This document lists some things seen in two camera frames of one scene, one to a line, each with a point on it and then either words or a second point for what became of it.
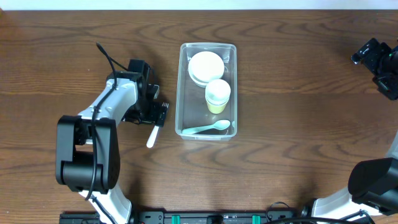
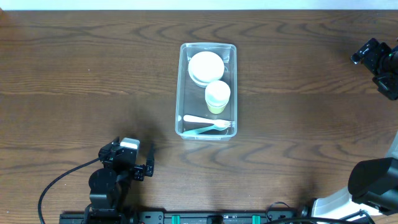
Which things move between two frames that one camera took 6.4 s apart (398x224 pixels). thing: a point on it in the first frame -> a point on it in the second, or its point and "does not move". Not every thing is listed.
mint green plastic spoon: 219,125 does not move
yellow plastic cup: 216,109 does not move
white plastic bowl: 205,66 does not move
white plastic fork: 155,130 -> 220,122
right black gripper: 391,89 does not move
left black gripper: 152,117 -> 106,152
